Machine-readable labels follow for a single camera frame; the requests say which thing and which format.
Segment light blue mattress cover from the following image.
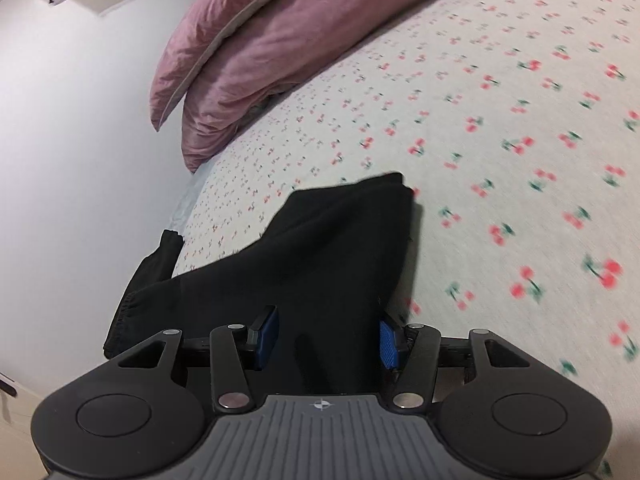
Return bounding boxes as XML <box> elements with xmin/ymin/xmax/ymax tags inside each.
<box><xmin>169</xmin><ymin>172</ymin><xmax>211</xmax><ymax>231</ymax></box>

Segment black pants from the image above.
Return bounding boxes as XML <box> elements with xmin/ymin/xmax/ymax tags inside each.
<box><xmin>103</xmin><ymin>172</ymin><xmax>417</xmax><ymax>396</ymax></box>

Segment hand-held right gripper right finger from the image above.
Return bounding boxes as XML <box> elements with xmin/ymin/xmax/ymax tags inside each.
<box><xmin>380</xmin><ymin>321</ymin><xmax>531</xmax><ymax>411</ymax></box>

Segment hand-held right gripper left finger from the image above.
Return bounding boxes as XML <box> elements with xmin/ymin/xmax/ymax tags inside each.
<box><xmin>119</xmin><ymin>306</ymin><xmax>279</xmax><ymax>412</ymax></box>

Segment pink duvet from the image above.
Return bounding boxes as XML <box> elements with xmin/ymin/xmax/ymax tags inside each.
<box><xmin>180</xmin><ymin>0</ymin><xmax>518</xmax><ymax>174</ymax></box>

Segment pink pillow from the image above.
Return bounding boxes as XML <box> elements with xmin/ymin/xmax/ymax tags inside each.
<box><xmin>150</xmin><ymin>0</ymin><xmax>308</xmax><ymax>132</ymax></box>

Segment cherry print bed sheet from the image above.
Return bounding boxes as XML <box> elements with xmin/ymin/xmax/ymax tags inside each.
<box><xmin>170</xmin><ymin>0</ymin><xmax>640</xmax><ymax>480</ymax></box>

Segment white cabinet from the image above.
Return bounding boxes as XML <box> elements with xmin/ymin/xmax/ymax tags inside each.
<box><xmin>0</xmin><ymin>371</ymin><xmax>48</xmax><ymax>480</ymax></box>

